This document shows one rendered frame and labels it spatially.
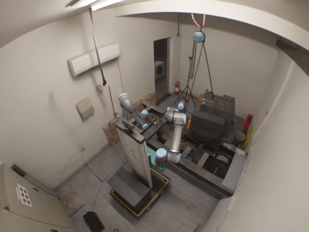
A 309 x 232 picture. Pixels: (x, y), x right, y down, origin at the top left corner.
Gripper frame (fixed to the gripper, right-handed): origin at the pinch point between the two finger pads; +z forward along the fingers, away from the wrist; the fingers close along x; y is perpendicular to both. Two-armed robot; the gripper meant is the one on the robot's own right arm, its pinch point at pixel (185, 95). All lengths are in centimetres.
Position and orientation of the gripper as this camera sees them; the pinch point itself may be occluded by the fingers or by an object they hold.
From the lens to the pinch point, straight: 194.9
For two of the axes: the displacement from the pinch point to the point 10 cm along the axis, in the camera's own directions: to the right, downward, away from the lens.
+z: 3.8, -6.2, 6.9
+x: 9.3, 2.6, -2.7
